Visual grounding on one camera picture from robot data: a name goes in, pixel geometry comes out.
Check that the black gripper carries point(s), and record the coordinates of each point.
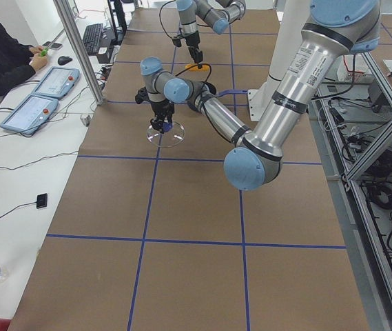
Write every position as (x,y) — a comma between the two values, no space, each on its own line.
(161,109)
(191,42)

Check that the yellow corn cob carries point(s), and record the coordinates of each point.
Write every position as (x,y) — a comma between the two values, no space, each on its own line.
(197,67)

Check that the glass pot lid blue knob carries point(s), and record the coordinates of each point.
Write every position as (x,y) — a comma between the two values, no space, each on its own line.
(173,134)

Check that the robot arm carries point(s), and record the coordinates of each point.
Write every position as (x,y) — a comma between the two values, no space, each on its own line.
(217,20)
(330,30)

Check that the dark blue saucepan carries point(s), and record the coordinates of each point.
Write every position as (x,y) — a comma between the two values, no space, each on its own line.
(230,93)

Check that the black keyboard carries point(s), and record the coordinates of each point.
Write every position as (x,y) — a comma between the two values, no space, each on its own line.
(92,38)

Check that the upper teach pendant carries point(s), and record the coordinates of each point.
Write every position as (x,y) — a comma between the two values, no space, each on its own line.
(57,82)

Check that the teach pendant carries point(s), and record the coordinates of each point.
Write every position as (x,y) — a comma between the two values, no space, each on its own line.
(57,82)
(30,114)

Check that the brown paper table mat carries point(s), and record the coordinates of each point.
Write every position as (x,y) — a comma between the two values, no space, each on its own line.
(157,239)

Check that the black computer mouse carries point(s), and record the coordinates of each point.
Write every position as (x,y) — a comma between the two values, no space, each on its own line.
(63,60)

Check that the black smartphone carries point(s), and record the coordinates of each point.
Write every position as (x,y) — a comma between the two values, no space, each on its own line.
(53,46)

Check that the lower teach pendant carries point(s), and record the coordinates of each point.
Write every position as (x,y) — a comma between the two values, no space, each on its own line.
(30,114)

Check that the black small device on table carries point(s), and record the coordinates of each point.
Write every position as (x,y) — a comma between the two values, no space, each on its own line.
(42,200)

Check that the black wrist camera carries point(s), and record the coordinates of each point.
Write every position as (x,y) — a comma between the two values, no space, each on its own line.
(177,40)

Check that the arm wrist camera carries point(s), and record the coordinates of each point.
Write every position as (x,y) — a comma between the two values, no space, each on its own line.
(142,96)

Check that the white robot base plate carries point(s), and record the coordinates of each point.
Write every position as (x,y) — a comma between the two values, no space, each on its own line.
(259,101)

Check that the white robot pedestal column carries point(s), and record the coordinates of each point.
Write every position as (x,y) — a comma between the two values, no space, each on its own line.
(292,15)

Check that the aluminium frame post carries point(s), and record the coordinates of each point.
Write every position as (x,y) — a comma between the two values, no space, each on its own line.
(68,21)

